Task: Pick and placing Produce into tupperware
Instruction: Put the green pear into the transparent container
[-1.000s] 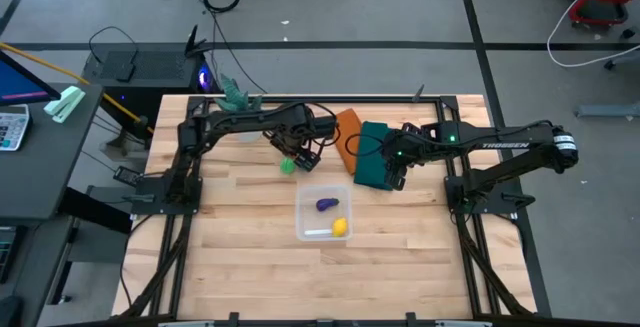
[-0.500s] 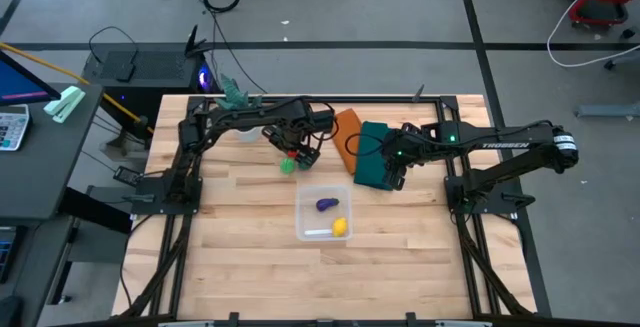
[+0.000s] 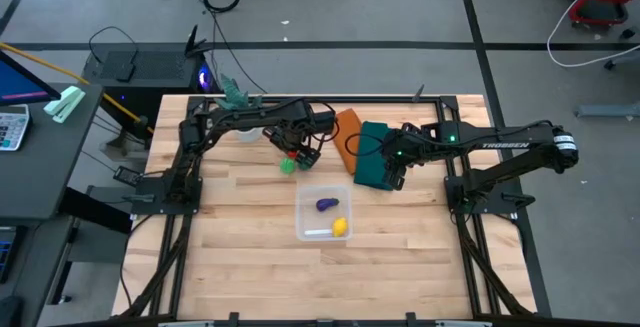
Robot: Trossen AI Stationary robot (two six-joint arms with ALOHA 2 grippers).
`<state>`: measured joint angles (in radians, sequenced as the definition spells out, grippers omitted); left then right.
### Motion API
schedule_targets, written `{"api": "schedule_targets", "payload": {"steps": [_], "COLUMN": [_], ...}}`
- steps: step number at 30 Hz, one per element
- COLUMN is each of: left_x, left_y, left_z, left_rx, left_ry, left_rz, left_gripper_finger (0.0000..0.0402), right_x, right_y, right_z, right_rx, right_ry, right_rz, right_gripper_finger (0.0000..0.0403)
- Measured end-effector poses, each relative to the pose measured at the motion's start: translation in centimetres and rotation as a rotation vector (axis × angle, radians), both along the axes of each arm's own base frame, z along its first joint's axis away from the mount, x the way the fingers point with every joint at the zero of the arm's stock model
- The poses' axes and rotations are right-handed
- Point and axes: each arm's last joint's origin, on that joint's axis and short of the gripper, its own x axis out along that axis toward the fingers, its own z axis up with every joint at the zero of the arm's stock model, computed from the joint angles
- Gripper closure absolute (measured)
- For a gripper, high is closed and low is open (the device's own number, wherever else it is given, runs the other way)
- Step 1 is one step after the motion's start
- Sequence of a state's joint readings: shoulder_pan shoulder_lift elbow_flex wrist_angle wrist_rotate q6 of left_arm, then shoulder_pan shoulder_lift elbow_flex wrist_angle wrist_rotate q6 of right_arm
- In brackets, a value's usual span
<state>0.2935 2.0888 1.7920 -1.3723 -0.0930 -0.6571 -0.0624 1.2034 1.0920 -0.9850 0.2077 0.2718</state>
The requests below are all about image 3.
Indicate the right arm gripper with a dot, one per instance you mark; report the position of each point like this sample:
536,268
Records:
402,147

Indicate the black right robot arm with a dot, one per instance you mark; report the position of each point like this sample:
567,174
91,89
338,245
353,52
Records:
500,142

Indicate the white plant pot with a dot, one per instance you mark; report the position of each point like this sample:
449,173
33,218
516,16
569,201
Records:
248,136

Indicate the clear plastic tupperware container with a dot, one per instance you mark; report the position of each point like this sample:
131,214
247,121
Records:
306,197

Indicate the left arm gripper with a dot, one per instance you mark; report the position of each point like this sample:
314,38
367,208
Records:
292,137

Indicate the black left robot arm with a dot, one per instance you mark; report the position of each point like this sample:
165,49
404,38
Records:
240,117

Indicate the black keyboard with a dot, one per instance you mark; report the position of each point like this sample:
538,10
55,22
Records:
5,254

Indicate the bright green toy pepper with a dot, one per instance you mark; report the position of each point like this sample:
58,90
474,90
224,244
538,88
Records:
287,166

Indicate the dark grey desk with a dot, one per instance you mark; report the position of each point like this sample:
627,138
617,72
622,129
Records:
50,167

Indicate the yellow toy lemon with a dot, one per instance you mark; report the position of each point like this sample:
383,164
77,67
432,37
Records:
340,227

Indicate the small black box device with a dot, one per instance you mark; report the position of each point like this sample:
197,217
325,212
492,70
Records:
125,72

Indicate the teal folded cloth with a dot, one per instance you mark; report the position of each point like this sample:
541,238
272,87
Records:
370,167

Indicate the green snake plant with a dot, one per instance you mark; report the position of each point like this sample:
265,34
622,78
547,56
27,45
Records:
232,92

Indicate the black power brick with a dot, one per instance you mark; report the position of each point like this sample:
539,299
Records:
127,176

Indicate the mint green stapler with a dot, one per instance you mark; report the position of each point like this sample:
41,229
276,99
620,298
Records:
65,103

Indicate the black computer tower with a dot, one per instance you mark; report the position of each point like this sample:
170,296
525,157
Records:
150,67

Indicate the black aluminium table frame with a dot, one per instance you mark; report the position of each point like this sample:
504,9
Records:
370,99

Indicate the blue screen desktop monitor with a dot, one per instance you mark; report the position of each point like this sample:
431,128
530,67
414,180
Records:
20,84

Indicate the grey desk calculator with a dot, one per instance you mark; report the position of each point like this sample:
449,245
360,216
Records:
12,127

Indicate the orange folded cloth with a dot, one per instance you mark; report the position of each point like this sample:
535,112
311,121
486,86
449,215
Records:
345,122

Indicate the purple toy eggplant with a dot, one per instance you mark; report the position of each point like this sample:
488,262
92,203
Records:
326,204

